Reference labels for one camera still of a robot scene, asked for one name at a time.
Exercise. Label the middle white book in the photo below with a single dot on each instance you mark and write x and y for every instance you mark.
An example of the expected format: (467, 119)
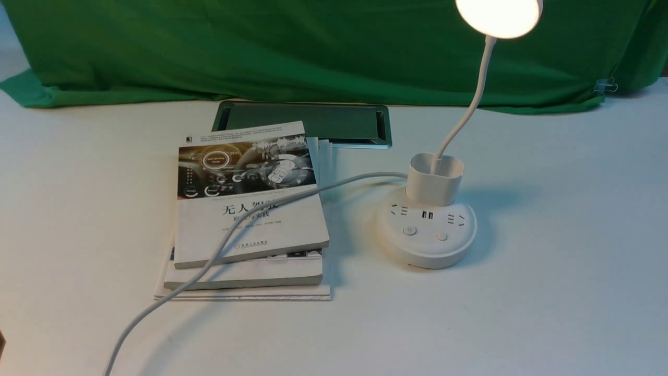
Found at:
(295, 269)

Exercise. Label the green cloth backdrop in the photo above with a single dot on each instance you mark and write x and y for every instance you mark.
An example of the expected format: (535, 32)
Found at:
(376, 52)

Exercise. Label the bottom white book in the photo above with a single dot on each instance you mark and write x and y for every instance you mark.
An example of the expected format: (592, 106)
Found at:
(322, 155)

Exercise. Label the top white textbook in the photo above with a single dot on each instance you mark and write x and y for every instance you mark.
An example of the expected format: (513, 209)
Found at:
(229, 184)

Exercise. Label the white desk lamp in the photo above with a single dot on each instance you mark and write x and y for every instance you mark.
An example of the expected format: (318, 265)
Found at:
(424, 224)

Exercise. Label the metal binder clip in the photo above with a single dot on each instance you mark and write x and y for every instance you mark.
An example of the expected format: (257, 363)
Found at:
(604, 86)

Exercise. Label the white book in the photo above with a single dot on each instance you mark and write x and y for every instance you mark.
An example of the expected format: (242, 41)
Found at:
(295, 269)
(322, 155)

